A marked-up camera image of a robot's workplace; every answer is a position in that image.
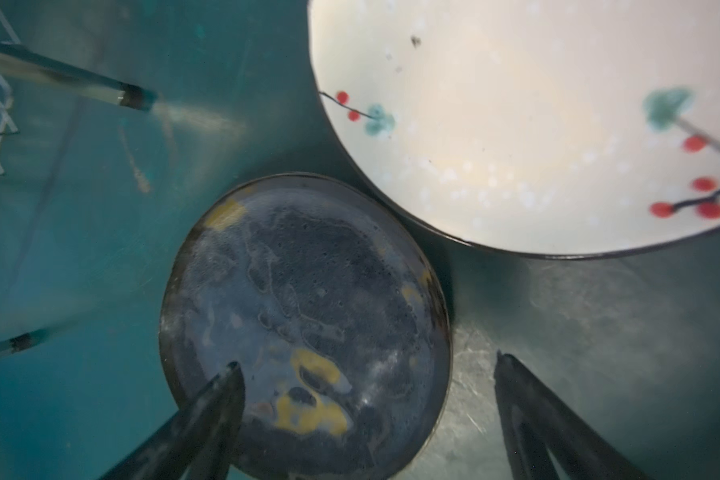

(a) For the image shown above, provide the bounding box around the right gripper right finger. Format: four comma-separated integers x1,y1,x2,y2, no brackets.
494,352,649,479

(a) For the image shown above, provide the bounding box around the cream floral plate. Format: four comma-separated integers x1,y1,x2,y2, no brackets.
307,1,720,259

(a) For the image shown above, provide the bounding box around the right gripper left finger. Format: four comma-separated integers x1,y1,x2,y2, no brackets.
103,362,245,479

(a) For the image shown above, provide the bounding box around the dark blue round plate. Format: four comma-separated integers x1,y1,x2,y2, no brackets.
158,173,453,479

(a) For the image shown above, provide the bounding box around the chrome two-tier dish rack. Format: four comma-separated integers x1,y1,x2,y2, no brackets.
0,0,157,364

